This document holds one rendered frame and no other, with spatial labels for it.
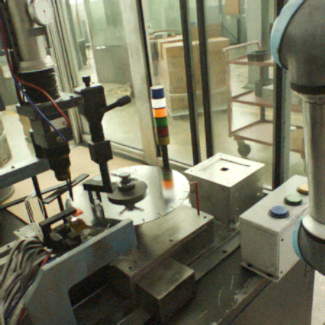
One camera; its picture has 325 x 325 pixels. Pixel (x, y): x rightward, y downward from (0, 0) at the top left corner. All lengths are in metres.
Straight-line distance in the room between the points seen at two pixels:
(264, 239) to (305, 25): 0.52
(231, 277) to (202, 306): 0.12
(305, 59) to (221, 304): 0.58
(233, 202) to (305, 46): 0.62
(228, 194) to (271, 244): 0.23
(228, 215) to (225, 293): 0.27
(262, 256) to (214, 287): 0.14
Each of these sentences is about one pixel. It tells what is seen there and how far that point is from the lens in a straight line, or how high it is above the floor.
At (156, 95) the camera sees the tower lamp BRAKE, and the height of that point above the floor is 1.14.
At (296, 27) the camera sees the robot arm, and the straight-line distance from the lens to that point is 0.57.
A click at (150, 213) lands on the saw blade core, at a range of 0.85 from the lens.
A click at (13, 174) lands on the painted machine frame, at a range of 1.02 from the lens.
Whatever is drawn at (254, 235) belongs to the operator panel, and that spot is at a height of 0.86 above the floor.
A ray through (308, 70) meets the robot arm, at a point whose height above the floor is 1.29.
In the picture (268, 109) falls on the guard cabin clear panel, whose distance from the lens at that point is 1.15.
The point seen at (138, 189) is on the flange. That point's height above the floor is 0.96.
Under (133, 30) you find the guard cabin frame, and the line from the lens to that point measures 1.47.
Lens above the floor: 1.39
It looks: 24 degrees down
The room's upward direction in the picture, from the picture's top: 7 degrees counter-clockwise
